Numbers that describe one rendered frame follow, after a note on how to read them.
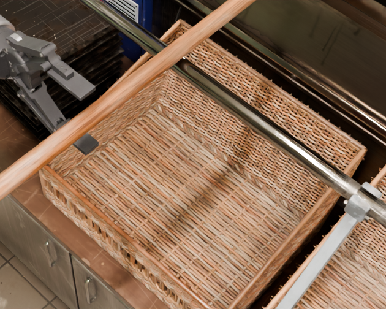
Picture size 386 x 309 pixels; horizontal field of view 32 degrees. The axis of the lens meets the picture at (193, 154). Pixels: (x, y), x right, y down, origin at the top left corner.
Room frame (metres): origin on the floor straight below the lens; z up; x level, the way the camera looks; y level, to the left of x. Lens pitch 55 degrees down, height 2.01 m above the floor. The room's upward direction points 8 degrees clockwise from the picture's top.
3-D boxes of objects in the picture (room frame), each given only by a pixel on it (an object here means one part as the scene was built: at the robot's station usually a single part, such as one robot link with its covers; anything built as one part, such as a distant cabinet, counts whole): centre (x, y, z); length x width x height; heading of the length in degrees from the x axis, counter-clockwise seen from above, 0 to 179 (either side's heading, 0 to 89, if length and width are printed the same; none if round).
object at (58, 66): (0.64, 0.21, 1.28); 0.05 x 0.01 x 0.03; 55
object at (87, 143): (0.62, 0.19, 1.12); 0.07 x 0.03 x 0.01; 55
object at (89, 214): (0.85, -0.01, 0.72); 0.56 x 0.49 x 0.28; 55
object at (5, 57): (0.70, 0.30, 1.19); 0.09 x 0.07 x 0.08; 55
